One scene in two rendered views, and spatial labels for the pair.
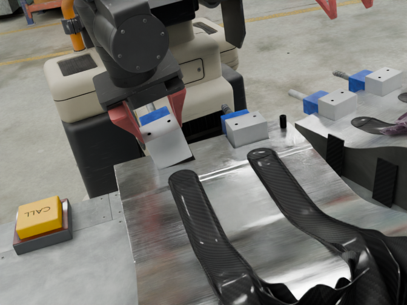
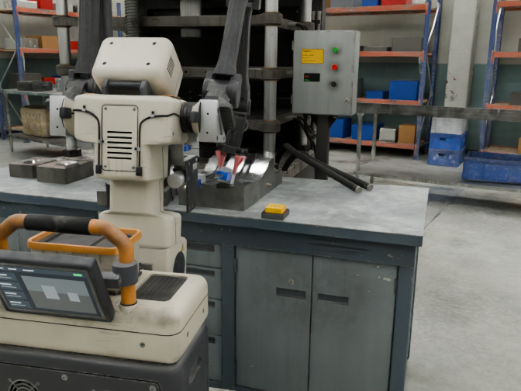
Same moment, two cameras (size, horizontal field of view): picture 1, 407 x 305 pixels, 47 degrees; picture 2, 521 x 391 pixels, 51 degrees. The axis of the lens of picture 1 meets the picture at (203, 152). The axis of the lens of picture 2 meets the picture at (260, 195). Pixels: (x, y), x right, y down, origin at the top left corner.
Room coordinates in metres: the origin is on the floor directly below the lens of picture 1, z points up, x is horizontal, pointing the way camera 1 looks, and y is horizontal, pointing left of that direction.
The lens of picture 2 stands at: (2.20, 1.06, 1.33)
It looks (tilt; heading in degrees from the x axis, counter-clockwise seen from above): 14 degrees down; 208
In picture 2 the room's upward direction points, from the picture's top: 1 degrees clockwise
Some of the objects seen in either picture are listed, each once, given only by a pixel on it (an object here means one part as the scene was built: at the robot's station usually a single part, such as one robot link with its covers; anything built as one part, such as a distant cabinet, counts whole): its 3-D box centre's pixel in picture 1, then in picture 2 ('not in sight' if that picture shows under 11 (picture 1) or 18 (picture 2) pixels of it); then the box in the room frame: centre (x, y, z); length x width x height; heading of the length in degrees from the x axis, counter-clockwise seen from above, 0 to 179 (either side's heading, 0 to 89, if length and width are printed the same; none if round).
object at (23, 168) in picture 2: not in sight; (33, 167); (0.50, -1.03, 0.83); 0.17 x 0.13 x 0.06; 10
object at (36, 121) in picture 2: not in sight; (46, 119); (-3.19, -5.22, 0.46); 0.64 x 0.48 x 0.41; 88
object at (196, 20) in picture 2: not in sight; (194, 36); (-0.43, -0.76, 1.45); 1.29 x 0.82 x 0.19; 100
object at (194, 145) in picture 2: not in sight; (195, 141); (-0.36, -0.72, 0.87); 0.50 x 0.27 x 0.17; 10
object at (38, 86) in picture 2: not in sight; (34, 85); (-3.03, -5.21, 0.94); 0.40 x 0.30 x 0.12; 91
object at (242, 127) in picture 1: (236, 122); (192, 184); (0.61, -0.06, 0.89); 0.13 x 0.05 x 0.05; 10
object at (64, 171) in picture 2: not in sight; (65, 171); (0.49, -0.83, 0.84); 0.20 x 0.15 x 0.07; 10
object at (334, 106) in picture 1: (316, 103); not in sight; (0.69, -0.20, 0.86); 0.13 x 0.05 x 0.05; 27
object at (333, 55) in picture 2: not in sight; (320, 178); (-0.39, 0.05, 0.74); 0.31 x 0.22 x 1.47; 100
